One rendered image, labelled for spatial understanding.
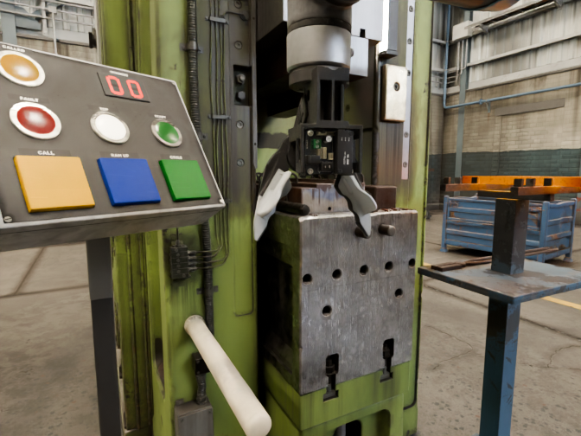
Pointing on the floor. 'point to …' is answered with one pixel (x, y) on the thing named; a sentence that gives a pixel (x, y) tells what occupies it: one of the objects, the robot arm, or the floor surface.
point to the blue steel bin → (552, 231)
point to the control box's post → (104, 334)
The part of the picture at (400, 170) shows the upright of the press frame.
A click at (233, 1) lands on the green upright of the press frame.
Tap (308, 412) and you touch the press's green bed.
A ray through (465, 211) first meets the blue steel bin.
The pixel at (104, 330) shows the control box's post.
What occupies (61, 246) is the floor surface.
